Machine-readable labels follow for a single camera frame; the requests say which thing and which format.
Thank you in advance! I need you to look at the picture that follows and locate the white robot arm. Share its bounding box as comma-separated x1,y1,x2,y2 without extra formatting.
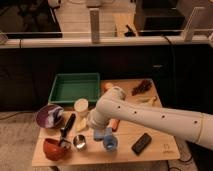
87,86,213,150

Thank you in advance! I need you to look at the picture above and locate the white plastic cup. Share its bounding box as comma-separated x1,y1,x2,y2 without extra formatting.
74,98,89,117

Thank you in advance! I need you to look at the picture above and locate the blue plastic cup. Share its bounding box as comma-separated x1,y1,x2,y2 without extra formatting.
103,127,118,151

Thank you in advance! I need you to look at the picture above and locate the orange carrot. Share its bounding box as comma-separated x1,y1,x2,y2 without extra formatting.
110,119,119,132

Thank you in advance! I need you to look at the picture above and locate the green plastic tray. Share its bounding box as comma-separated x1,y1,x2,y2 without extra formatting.
48,73,100,105

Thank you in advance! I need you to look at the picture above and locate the dark grape bunch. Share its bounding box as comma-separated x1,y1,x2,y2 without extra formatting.
131,80,152,95

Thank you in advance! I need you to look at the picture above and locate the pale yellow wedge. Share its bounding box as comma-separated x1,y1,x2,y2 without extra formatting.
76,118,87,132

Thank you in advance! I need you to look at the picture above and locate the purple ceramic bowl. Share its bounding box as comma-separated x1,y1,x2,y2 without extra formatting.
36,104,64,128

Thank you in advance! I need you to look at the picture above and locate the black rectangular block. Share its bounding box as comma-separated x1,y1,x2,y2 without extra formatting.
131,133,152,155

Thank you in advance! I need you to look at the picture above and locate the wooden board table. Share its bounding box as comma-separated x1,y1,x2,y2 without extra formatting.
31,78,181,167

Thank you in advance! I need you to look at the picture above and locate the black handled tool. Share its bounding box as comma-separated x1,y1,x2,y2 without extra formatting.
60,113,76,138

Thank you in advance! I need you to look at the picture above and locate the white post centre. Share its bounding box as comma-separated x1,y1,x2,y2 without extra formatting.
90,8,100,43

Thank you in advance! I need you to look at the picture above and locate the white post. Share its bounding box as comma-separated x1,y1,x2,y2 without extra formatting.
90,8,100,43
181,7,205,42

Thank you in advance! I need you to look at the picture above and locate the white post right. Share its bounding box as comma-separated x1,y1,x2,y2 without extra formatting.
181,7,205,42

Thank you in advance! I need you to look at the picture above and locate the white horizontal rail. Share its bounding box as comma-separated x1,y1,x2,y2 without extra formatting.
0,35,213,49

